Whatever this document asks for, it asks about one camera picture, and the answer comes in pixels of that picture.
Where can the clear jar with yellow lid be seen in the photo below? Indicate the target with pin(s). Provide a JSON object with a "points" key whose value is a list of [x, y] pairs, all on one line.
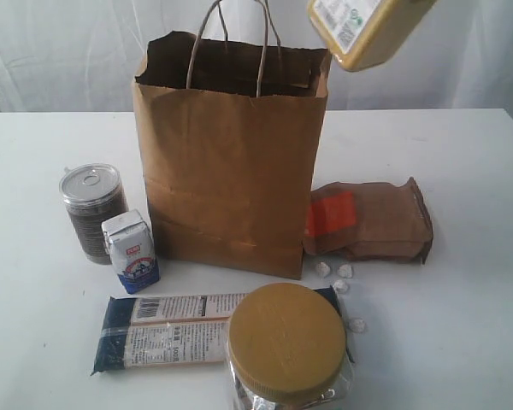
{"points": [[287, 348]]}

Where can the yellow rectangular box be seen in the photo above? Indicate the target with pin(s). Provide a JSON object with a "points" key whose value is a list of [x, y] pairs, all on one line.
{"points": [[365, 33]]}

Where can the brown paper shopping bag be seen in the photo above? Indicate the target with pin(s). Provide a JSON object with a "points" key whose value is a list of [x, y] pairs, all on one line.
{"points": [[228, 134]]}

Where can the white wrapped candy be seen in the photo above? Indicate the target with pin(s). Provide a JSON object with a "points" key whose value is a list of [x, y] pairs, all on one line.
{"points": [[322, 269], [345, 271], [357, 325], [341, 286]]}

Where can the brown pouch with orange label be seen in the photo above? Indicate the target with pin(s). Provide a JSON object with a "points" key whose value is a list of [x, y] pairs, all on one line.
{"points": [[375, 221]]}

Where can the blue white milk carton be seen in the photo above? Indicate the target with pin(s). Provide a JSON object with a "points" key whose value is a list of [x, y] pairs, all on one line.
{"points": [[129, 244]]}

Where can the clear can of brown grains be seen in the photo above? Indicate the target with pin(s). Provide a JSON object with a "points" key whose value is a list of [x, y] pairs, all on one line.
{"points": [[92, 194]]}

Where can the dark blue noodle packet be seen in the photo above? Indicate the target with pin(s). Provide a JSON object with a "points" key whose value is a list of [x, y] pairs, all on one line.
{"points": [[164, 331]]}

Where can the white backdrop curtain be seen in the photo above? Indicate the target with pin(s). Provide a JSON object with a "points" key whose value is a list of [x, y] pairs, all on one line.
{"points": [[82, 55]]}

